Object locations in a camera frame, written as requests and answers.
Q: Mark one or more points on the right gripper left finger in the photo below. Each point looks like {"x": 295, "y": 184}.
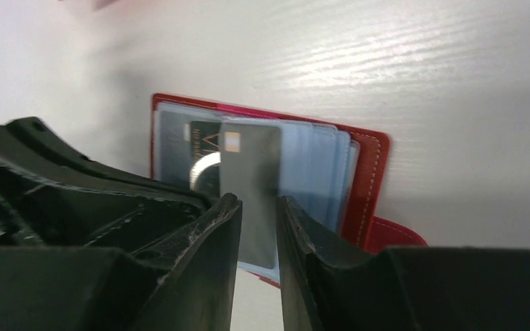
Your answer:
{"x": 188, "y": 286}

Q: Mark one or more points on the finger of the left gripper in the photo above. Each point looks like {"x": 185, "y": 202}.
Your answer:
{"x": 51, "y": 194}

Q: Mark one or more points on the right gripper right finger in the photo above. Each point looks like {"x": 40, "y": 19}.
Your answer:
{"x": 328, "y": 283}

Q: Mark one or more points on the red leather card holder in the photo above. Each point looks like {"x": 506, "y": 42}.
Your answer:
{"x": 359, "y": 226}

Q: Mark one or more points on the black VIP card in sleeve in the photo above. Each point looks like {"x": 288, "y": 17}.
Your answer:
{"x": 187, "y": 150}

